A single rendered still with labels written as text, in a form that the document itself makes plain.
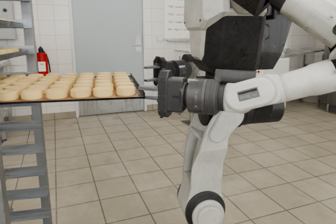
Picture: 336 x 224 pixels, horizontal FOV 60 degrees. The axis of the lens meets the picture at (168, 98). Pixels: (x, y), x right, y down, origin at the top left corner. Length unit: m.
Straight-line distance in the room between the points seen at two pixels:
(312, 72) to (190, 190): 0.56
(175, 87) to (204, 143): 0.29
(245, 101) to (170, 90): 0.19
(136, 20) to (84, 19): 0.76
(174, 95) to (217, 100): 0.11
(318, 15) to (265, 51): 0.26
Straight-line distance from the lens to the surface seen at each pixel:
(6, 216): 0.83
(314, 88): 0.70
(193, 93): 0.69
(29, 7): 1.15
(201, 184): 1.03
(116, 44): 4.52
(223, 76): 0.71
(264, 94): 0.66
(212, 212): 1.04
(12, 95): 0.78
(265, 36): 0.94
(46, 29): 4.41
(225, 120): 0.93
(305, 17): 0.73
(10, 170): 1.27
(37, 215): 1.34
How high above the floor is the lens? 1.19
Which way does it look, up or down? 12 degrees down
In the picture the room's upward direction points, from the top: straight up
